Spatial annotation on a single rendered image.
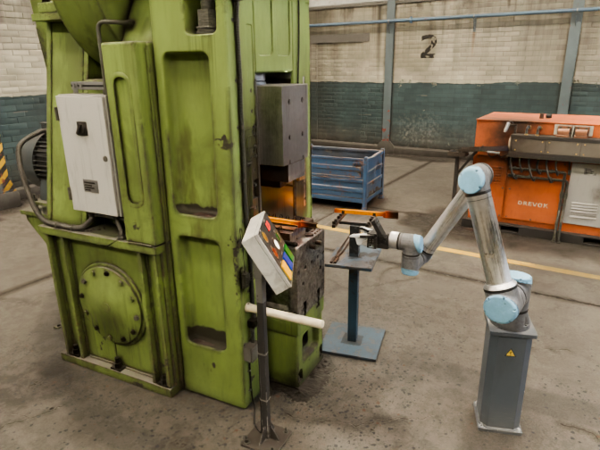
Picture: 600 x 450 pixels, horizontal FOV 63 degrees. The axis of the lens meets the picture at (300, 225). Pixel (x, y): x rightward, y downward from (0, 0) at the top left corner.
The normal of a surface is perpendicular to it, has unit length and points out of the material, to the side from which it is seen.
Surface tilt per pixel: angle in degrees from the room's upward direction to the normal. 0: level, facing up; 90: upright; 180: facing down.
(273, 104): 90
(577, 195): 90
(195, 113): 89
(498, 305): 95
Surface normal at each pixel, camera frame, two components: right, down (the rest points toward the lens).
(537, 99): -0.52, 0.22
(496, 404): -0.22, 0.31
